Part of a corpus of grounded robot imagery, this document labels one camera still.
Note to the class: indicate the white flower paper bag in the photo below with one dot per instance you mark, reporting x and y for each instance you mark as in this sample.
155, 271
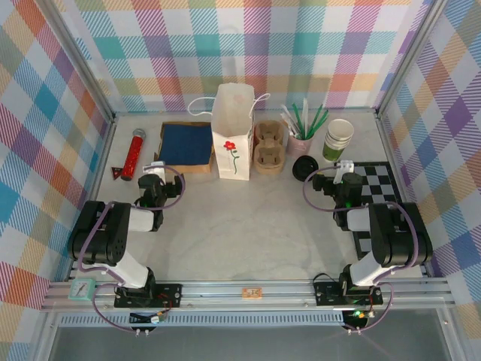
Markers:
229, 124

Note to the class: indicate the aluminium frame post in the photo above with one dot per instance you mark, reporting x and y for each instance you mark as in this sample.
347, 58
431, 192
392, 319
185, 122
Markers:
407, 56
82, 56

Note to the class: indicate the black connector board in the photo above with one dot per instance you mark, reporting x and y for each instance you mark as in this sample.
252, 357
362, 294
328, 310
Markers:
355, 319
137, 319

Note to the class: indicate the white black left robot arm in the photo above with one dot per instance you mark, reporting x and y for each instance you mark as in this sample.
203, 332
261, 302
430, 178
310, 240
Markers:
97, 233

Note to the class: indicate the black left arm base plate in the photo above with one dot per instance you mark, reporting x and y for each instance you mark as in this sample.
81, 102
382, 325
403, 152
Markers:
169, 297

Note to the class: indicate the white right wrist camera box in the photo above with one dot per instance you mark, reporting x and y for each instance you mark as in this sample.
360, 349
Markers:
343, 171

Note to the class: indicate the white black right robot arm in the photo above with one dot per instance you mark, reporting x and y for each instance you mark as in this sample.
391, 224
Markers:
398, 237

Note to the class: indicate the brown pulp cup carrier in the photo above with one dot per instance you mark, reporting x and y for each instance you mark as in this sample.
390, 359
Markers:
268, 144

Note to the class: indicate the stack of green paper cups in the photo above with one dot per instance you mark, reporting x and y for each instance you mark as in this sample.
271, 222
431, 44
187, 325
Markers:
334, 154

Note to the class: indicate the red glitter toy microphone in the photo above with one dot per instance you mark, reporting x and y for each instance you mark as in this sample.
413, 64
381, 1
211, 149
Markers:
133, 158

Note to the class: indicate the red triangle ruler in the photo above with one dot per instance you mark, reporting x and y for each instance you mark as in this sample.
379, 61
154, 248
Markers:
117, 173

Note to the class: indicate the thin aluminium wall rail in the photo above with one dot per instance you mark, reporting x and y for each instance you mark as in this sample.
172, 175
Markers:
143, 112

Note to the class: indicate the green drinking straw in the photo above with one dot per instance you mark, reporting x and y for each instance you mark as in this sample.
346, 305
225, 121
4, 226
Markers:
319, 123
300, 126
315, 120
297, 118

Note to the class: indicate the green paper coffee cup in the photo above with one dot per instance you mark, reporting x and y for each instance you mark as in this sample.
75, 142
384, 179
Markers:
341, 128

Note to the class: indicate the black plastic cup lid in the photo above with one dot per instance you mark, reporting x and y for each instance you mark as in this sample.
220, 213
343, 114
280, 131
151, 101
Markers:
305, 167

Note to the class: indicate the black grey chessboard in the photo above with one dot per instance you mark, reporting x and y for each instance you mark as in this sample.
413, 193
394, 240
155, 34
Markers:
379, 180

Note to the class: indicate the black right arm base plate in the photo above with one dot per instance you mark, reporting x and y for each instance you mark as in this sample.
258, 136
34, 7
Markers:
325, 295

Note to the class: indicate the wide aluminium base rail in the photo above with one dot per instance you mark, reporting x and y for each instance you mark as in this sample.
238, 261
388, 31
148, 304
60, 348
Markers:
225, 302

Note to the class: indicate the small orange tag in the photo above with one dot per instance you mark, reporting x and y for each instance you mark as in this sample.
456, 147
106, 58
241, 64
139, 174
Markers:
251, 293

